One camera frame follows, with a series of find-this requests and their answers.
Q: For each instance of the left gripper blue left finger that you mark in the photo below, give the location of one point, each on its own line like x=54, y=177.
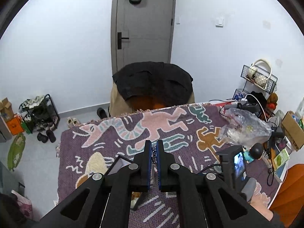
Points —
x=141, y=182

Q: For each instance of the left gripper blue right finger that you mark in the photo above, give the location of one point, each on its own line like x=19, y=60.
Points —
x=167, y=179

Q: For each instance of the black jewelry box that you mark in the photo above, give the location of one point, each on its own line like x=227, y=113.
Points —
x=119, y=165

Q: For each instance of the person's right hand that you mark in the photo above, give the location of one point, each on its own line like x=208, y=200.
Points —
x=258, y=205

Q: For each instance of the black-haired boy figurine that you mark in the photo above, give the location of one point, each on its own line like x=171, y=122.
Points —
x=254, y=153

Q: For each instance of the clear plastic bag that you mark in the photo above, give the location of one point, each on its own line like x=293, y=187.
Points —
x=244, y=128

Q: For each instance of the patterned purple woven blanket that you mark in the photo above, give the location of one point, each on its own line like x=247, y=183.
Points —
x=88, y=198

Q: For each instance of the beige chair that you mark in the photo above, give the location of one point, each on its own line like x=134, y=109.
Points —
x=159, y=96

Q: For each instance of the beige slippers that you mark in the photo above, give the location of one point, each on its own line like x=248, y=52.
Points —
x=71, y=122

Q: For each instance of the black jacket on chair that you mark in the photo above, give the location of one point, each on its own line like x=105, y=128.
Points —
x=136, y=78

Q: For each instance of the black slippers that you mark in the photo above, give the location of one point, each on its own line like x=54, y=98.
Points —
x=49, y=136

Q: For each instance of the black shoe rack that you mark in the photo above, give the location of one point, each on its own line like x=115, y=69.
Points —
x=39, y=114

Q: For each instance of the green leaf-shaped mat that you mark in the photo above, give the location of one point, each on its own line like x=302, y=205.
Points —
x=16, y=151

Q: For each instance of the orange box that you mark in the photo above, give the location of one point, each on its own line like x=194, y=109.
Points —
x=14, y=125

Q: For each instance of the cardboard box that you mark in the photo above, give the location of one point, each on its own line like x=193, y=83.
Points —
x=6, y=110

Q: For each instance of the grey door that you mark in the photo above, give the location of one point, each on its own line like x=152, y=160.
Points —
x=149, y=26

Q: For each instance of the black wire wall basket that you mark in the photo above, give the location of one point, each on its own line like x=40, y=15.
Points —
x=260, y=73

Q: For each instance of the black door handle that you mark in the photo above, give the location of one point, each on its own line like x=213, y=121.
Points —
x=120, y=39

